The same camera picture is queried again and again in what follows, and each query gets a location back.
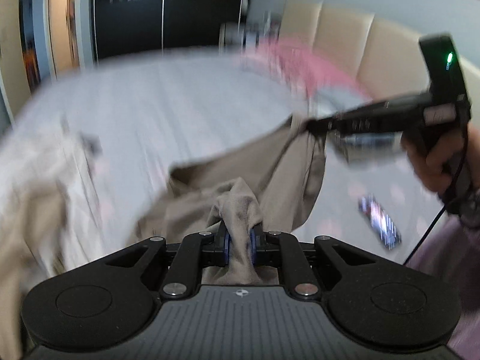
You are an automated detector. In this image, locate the taupe long sleeve shirt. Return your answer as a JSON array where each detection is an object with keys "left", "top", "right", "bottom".
[{"left": 128, "top": 115, "right": 326, "bottom": 285}]

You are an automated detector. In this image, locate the stack of folded clothes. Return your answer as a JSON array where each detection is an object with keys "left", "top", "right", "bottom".
[{"left": 310, "top": 85, "right": 395, "bottom": 164}]

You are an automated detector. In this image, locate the person's right hand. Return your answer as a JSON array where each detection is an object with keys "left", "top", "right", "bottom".
[{"left": 401, "top": 123, "right": 480, "bottom": 194}]

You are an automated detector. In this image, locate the pink blanket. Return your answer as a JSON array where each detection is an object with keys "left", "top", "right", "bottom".
[{"left": 241, "top": 38, "right": 368, "bottom": 100}]

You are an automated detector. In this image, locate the beige padded headboard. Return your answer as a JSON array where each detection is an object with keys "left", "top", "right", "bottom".
[{"left": 279, "top": 0, "right": 480, "bottom": 95}]

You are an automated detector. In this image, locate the smartphone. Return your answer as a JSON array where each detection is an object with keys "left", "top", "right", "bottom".
[{"left": 358, "top": 195, "right": 402, "bottom": 250}]

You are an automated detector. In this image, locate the bedside table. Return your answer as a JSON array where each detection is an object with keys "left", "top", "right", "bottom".
[{"left": 218, "top": 10, "right": 281, "bottom": 52}]

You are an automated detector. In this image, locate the purple fuzzy blanket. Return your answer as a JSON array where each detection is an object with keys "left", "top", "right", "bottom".
[{"left": 408, "top": 217, "right": 480, "bottom": 359}]

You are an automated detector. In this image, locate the dotted light bed sheet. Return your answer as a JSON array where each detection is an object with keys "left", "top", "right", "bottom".
[{"left": 1, "top": 50, "right": 441, "bottom": 263}]

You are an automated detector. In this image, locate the white garment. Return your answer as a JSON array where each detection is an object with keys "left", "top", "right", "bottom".
[{"left": 1, "top": 120, "right": 102, "bottom": 233}]

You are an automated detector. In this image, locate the black sliding wardrobe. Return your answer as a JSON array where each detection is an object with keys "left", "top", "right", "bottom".
[{"left": 91, "top": 0, "right": 248, "bottom": 60}]

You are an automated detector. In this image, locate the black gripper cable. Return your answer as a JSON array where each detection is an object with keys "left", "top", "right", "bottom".
[{"left": 403, "top": 119, "right": 480, "bottom": 267}]

